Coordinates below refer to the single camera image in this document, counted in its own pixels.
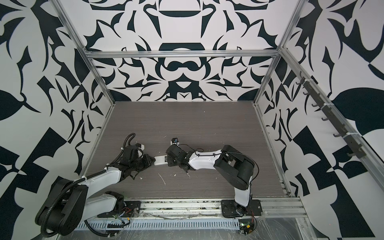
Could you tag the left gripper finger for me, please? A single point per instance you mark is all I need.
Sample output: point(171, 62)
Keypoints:
point(148, 159)
point(145, 165)

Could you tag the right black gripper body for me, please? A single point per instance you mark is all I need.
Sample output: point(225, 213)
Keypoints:
point(172, 163)

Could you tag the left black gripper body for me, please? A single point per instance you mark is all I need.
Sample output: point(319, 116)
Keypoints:
point(140, 164)

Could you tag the white red remote control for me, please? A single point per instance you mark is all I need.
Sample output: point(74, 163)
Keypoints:
point(161, 160)

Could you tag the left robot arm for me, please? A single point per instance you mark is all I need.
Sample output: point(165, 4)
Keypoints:
point(71, 202)

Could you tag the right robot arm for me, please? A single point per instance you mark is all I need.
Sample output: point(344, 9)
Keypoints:
point(235, 167)

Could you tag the small electronics board right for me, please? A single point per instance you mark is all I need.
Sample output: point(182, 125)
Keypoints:
point(247, 226)

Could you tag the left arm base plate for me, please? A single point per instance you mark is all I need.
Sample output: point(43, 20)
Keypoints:
point(127, 210)

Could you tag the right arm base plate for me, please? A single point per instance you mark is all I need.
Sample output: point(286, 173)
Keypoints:
point(230, 209)

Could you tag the white slotted cable duct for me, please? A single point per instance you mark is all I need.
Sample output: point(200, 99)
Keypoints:
point(162, 224)

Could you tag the aluminium frame rail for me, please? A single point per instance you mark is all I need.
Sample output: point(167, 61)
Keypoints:
point(181, 54)

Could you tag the black wall hook rail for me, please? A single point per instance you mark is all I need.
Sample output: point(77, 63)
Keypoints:
point(333, 116)

